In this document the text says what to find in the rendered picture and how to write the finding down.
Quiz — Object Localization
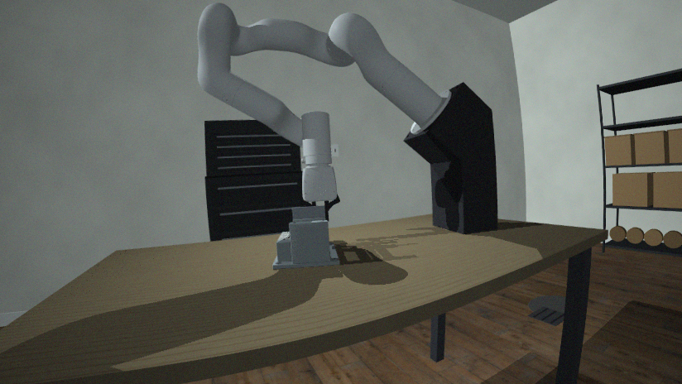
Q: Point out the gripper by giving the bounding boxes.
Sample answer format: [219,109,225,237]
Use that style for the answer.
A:
[300,166,340,221]

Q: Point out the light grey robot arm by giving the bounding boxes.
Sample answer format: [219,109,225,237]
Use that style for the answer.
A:
[198,2,451,166]

